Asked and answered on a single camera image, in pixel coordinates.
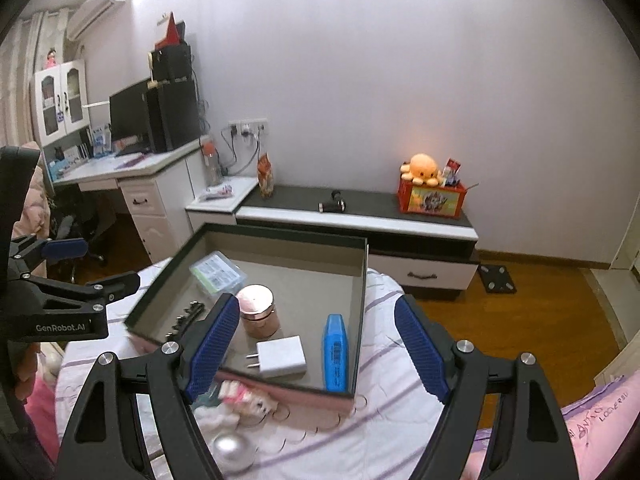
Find pink jacket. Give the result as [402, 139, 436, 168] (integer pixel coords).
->
[12, 141, 53, 281]

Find blue plastic case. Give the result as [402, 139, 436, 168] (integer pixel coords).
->
[322, 313, 349, 393]

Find blue white desk display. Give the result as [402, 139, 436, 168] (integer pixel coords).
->
[90, 125, 112, 157]

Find white air conditioner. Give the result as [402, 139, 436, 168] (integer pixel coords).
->
[66, 0, 126, 41]

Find black white TV stand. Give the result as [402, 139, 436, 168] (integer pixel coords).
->
[235, 184, 480, 303]

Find black comb hair clip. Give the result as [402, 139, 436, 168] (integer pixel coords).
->
[167, 301, 207, 338]

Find red paper box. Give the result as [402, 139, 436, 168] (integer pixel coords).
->
[155, 11, 186, 50]

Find pink storage box dark rim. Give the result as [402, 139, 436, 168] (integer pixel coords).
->
[124, 222, 370, 417]

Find black computer monitor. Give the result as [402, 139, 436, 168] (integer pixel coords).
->
[109, 80, 156, 143]

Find striped white tablecloth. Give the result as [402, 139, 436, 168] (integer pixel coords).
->
[54, 260, 496, 480]

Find orange snack bag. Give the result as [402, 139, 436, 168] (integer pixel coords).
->
[257, 152, 277, 200]

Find silver round case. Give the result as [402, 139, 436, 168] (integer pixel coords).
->
[212, 432, 257, 473]

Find black power cable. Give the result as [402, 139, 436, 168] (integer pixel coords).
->
[220, 127, 261, 173]

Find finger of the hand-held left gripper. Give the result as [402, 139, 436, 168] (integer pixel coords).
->
[10, 235, 89, 277]
[27, 270, 141, 312]

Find pale curtain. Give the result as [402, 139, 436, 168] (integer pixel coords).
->
[0, 10, 71, 146]

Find red printed toy box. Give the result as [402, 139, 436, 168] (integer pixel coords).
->
[397, 177, 468, 220]

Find clear plastic box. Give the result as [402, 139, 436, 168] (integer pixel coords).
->
[189, 251, 247, 295]

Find white wall outlet strip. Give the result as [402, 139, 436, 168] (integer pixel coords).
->
[228, 117, 268, 136]

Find black office chair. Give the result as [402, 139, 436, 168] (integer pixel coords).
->
[50, 195, 108, 286]

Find white desk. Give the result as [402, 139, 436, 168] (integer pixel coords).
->
[50, 135, 213, 266]

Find pink fleece blanket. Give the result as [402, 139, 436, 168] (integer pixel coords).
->
[25, 377, 62, 463]

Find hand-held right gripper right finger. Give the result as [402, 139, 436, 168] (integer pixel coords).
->
[394, 294, 576, 480]

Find white glass door cabinet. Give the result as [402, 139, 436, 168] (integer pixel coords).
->
[31, 59, 91, 148]

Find rose gold jar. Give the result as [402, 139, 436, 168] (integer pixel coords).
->
[235, 284, 281, 340]

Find clear bottle orange cap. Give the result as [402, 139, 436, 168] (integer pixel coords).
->
[202, 141, 223, 187]

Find black speaker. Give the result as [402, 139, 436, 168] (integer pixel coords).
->
[150, 44, 192, 83]

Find pink white plush charm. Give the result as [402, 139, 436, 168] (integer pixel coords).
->
[218, 380, 281, 418]

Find white nightstand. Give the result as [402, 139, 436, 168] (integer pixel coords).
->
[185, 176, 260, 241]

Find orange octopus plush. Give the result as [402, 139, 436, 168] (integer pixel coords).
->
[400, 154, 443, 185]

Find black computer tower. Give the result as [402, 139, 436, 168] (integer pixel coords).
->
[145, 77, 201, 153]

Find black bathroom scale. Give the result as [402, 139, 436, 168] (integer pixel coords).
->
[476, 264, 517, 293]

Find white charger plug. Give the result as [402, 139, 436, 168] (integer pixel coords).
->
[245, 335, 307, 380]

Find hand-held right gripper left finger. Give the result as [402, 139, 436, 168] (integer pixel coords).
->
[59, 292, 241, 480]

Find pink floral quilt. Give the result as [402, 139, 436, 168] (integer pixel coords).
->
[475, 375, 640, 480]

